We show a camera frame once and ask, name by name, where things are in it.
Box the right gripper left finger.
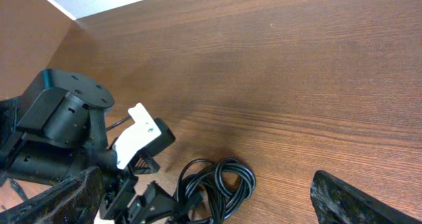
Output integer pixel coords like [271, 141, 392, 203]
[1, 167, 105, 224]

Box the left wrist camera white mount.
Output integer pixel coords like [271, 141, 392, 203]
[112, 103, 175, 170]

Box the black usb cable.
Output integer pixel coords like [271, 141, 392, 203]
[171, 156, 257, 224]

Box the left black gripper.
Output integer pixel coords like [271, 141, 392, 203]
[87, 144, 203, 223]

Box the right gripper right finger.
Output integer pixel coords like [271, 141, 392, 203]
[311, 170, 421, 224]

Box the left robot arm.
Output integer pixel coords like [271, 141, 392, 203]
[1, 69, 202, 223]

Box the left camera black cable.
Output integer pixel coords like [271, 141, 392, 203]
[105, 115, 133, 132]

